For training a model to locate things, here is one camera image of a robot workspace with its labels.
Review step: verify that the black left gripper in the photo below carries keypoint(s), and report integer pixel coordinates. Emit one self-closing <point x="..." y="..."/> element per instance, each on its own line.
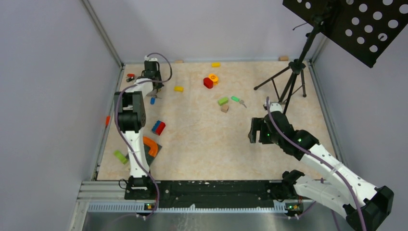
<point x="159" y="85"/>

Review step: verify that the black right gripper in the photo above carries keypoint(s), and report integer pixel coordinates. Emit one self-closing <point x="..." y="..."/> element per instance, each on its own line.
<point x="258" y="123"/>

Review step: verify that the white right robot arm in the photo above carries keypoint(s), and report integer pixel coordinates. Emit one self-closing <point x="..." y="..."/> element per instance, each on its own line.
<point x="362" y="204"/>

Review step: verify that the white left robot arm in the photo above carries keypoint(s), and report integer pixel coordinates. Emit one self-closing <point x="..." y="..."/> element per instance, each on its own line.
<point x="130" y="120"/>

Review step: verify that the yellow brick mid left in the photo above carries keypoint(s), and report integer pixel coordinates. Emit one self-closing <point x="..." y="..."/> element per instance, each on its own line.
<point x="178" y="88"/>

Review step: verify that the green tagged key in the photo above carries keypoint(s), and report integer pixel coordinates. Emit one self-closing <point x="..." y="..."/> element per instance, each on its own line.
<point x="238" y="100"/>

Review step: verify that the small wooden cube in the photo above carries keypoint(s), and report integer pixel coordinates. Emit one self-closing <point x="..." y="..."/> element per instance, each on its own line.
<point x="224" y="108"/>

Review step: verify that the green brick block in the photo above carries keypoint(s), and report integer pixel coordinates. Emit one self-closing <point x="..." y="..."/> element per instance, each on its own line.
<point x="223" y="101"/>

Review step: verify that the red blue brick stack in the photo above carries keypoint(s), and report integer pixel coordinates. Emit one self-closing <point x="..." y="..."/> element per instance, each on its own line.
<point x="158" y="127"/>

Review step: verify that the red cylinder block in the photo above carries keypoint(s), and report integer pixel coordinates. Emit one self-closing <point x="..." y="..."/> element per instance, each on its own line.
<point x="208" y="83"/>

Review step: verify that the orange round block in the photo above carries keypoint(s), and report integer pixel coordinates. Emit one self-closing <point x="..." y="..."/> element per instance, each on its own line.
<point x="214" y="78"/>

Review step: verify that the orange arch block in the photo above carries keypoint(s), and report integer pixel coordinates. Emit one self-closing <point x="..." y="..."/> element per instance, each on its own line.
<point x="151" y="147"/>

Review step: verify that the wooden wedge back right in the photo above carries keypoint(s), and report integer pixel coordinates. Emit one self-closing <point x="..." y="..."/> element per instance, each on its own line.
<point x="283" y="58"/>

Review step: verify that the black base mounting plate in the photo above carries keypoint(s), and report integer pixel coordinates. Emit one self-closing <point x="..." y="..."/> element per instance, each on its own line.
<point x="212" y="194"/>

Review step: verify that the grey studded baseplate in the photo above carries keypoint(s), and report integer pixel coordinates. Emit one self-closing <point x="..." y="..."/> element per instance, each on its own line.
<point x="151" y="158"/>

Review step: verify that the light green curved block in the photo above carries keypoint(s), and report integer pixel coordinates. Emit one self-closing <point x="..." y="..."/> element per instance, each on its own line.
<point x="122" y="158"/>

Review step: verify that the black perforated music stand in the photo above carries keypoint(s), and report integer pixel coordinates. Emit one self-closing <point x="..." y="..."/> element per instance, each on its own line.
<point x="363" y="28"/>

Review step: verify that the small orange wall clip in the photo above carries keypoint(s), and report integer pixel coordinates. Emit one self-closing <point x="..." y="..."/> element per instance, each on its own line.
<point x="107" y="121"/>

